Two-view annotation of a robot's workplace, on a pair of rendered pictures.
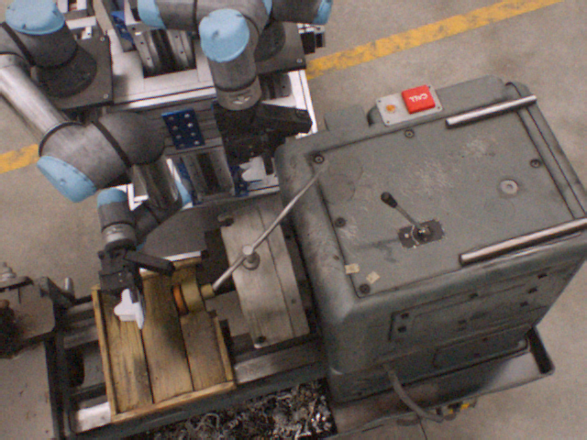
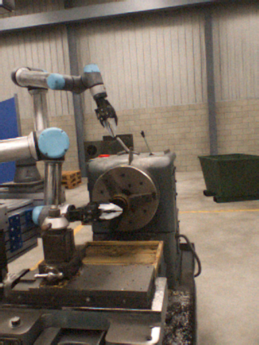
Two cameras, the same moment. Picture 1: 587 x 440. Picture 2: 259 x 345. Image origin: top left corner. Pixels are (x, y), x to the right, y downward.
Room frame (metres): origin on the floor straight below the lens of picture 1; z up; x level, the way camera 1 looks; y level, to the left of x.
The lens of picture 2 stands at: (0.14, 1.49, 1.36)
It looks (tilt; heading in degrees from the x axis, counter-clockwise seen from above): 6 degrees down; 288
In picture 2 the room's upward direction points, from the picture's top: 4 degrees counter-clockwise
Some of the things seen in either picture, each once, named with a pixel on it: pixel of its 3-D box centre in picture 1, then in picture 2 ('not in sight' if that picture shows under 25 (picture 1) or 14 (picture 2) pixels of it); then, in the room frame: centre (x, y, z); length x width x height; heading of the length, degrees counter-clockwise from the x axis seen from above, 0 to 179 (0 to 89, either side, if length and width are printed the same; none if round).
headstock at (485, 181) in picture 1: (422, 224); (137, 186); (0.69, -0.30, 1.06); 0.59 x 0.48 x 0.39; 97
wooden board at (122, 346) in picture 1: (161, 335); (115, 257); (0.60, 0.37, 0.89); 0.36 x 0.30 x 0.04; 7
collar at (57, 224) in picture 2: not in sight; (54, 222); (0.64, 0.72, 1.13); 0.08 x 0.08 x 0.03
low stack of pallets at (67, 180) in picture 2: not in sight; (63, 180); (5.09, -6.89, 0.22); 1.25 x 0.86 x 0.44; 102
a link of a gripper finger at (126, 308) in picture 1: (127, 309); (109, 208); (0.60, 0.39, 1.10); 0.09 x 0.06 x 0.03; 7
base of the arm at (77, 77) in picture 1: (60, 60); not in sight; (1.24, 0.50, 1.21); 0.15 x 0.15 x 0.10
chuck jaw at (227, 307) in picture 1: (235, 320); (141, 198); (0.53, 0.16, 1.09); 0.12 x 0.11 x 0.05; 7
